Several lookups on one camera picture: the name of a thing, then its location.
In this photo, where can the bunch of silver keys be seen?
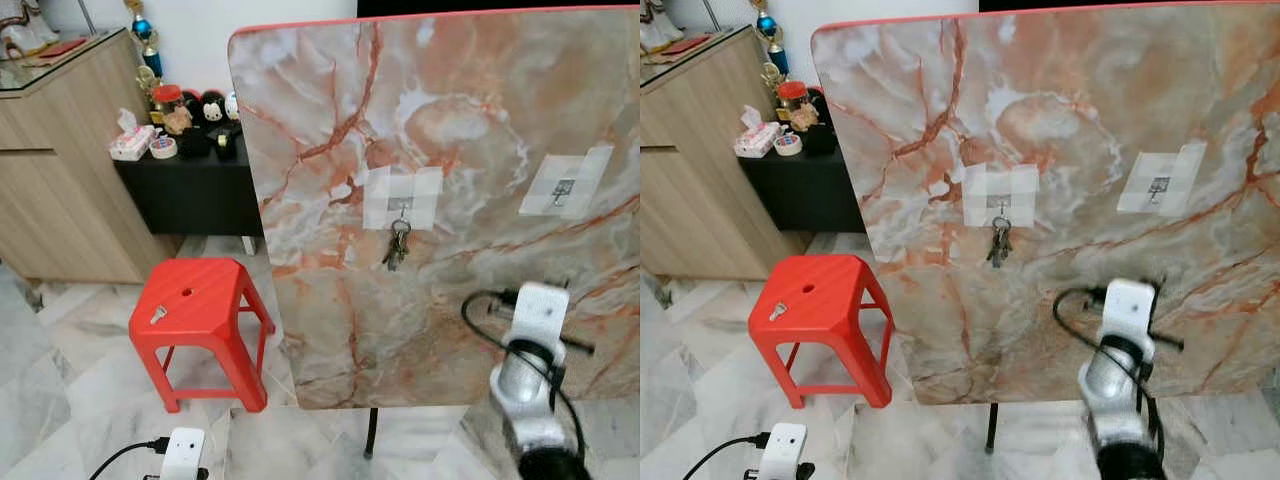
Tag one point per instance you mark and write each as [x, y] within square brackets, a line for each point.
[1000, 243]
[397, 245]

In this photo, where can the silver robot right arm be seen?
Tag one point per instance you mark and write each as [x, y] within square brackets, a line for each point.
[525, 390]
[1110, 385]

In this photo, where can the small metal hook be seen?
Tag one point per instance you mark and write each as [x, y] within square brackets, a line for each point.
[400, 206]
[1000, 204]
[564, 190]
[1160, 187]

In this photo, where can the clear tape patch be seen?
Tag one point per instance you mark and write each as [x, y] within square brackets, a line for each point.
[590, 170]
[1188, 165]
[1025, 182]
[425, 185]

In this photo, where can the single silver key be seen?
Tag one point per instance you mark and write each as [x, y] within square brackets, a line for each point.
[158, 314]
[777, 311]

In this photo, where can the red plastic stool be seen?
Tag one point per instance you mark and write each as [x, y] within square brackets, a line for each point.
[195, 300]
[815, 297]

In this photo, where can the black table leg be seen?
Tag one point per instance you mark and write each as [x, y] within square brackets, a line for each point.
[371, 432]
[992, 428]

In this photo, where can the light wood cabinet glass top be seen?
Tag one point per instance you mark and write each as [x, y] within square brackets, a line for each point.
[690, 180]
[60, 180]

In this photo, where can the orange marble folding table top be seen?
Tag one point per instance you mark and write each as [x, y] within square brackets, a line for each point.
[1080, 100]
[450, 110]

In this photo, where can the black low tv console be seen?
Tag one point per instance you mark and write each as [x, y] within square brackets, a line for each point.
[800, 192]
[190, 195]

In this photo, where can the pink white tissue pack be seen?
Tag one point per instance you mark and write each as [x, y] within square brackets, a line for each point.
[756, 140]
[130, 142]

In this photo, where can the white tape roll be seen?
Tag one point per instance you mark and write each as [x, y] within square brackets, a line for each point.
[780, 147]
[155, 150]

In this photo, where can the black television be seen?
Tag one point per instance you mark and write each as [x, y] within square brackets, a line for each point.
[500, 6]
[1130, 4]

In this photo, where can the black wallet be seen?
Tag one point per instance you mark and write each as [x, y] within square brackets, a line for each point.
[193, 145]
[818, 142]

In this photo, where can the clear jar red lid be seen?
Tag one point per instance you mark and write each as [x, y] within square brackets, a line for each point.
[793, 105]
[170, 108]

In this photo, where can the brown cardboard sheet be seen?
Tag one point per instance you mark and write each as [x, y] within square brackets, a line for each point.
[88, 56]
[712, 52]

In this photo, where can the red book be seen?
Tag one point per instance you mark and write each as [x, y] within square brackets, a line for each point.
[698, 43]
[65, 46]

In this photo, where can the black tape dispenser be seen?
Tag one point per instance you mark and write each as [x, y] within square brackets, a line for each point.
[226, 146]

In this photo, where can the white figurine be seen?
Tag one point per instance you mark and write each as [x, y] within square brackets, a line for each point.
[25, 30]
[658, 25]

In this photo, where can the black mouse plush toy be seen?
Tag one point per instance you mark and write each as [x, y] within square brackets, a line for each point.
[211, 108]
[817, 105]

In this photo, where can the white duck plush toy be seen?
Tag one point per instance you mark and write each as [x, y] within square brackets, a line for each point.
[232, 105]

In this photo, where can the trophy with blue ball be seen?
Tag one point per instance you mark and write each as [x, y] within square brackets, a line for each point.
[766, 24]
[141, 27]

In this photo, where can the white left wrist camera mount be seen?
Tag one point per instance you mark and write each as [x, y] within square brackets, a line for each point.
[782, 450]
[183, 452]

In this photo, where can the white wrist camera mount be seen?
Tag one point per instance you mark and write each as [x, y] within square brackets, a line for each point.
[1128, 310]
[540, 315]
[782, 450]
[183, 452]

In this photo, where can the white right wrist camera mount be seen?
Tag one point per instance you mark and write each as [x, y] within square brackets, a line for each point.
[540, 315]
[1128, 310]

